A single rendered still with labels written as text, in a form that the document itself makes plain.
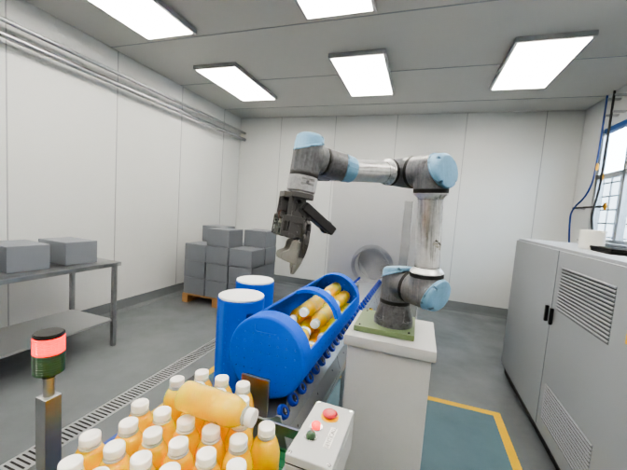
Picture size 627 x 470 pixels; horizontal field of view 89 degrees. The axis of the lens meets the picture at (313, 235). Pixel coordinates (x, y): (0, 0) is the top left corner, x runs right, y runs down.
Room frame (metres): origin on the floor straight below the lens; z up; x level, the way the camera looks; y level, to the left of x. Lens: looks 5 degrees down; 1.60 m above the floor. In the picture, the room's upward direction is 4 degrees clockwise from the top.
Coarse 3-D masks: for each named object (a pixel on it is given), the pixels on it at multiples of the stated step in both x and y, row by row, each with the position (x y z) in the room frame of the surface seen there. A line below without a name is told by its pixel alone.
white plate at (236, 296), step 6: (222, 294) 1.90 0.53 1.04; (228, 294) 1.91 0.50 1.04; (234, 294) 1.92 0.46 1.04; (240, 294) 1.93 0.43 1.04; (246, 294) 1.94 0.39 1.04; (252, 294) 1.95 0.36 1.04; (258, 294) 1.96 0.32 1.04; (228, 300) 1.79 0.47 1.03; (234, 300) 1.79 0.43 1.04; (240, 300) 1.80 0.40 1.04; (246, 300) 1.80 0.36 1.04; (252, 300) 1.82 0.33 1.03; (258, 300) 1.86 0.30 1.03
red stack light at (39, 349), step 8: (64, 336) 0.74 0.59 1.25; (32, 344) 0.71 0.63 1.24; (40, 344) 0.70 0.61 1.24; (48, 344) 0.71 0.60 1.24; (56, 344) 0.72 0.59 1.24; (64, 344) 0.75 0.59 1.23; (32, 352) 0.71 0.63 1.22; (40, 352) 0.70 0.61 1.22; (48, 352) 0.71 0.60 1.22; (56, 352) 0.72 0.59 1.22
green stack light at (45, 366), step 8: (64, 352) 0.74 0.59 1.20; (32, 360) 0.71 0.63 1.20; (40, 360) 0.70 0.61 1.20; (48, 360) 0.71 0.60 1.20; (56, 360) 0.72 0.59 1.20; (64, 360) 0.75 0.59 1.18; (32, 368) 0.71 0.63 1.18; (40, 368) 0.70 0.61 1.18; (48, 368) 0.71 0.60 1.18; (56, 368) 0.72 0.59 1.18; (64, 368) 0.75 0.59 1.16; (32, 376) 0.71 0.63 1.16; (40, 376) 0.70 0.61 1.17; (48, 376) 0.71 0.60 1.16
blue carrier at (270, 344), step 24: (312, 288) 1.42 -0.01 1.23; (264, 312) 1.06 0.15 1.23; (288, 312) 1.53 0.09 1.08; (336, 312) 1.36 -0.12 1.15; (240, 336) 1.05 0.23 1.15; (264, 336) 1.02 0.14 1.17; (288, 336) 0.99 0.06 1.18; (336, 336) 1.38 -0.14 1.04; (240, 360) 1.05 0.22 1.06; (264, 360) 1.02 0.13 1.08; (288, 360) 0.99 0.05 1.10; (312, 360) 1.04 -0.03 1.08; (288, 384) 0.99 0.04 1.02
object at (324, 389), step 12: (360, 288) 2.74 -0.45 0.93; (360, 300) 2.36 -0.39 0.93; (336, 360) 1.45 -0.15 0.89; (336, 372) 1.41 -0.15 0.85; (324, 384) 1.26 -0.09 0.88; (312, 396) 1.14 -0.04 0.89; (324, 396) 1.23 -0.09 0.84; (276, 408) 1.00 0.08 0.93; (312, 408) 1.11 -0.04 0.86; (276, 420) 0.91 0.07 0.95; (300, 420) 1.02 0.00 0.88; (288, 444) 0.92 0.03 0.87
